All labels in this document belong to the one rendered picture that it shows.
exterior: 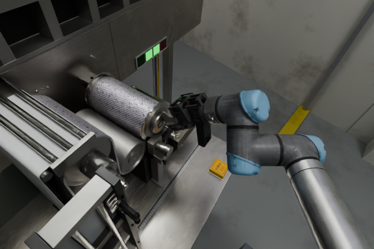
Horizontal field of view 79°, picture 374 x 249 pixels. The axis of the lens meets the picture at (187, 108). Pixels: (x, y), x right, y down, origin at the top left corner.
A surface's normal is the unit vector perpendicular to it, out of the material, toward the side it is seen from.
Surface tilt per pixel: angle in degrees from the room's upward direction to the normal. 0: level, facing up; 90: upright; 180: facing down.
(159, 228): 0
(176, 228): 0
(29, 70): 90
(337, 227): 26
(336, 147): 0
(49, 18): 90
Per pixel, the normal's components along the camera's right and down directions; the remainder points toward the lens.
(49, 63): 0.84, 0.44
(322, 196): -0.36, -0.69
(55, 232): 0.07, -0.67
